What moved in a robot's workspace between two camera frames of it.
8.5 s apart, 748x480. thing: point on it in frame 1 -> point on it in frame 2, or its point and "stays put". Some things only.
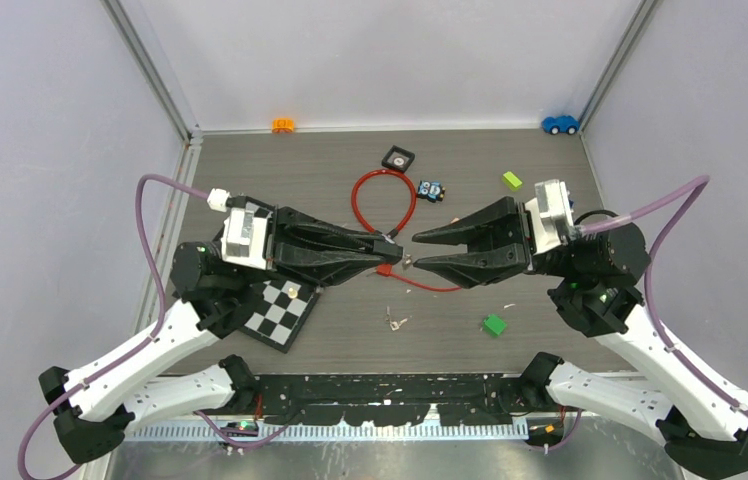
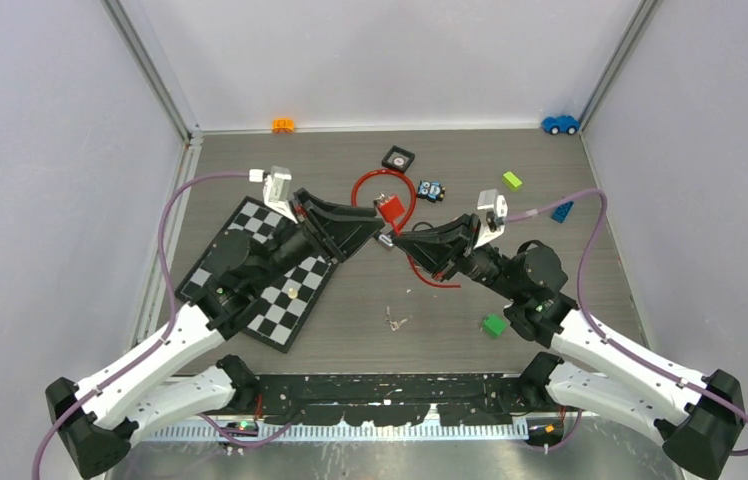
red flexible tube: [375, 172] stays put
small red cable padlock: [387, 270] -> [390, 208]
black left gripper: [297, 242] -> [339, 229]
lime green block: [511, 181] stays put
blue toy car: [562, 123] stays put
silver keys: [394, 325] stays put
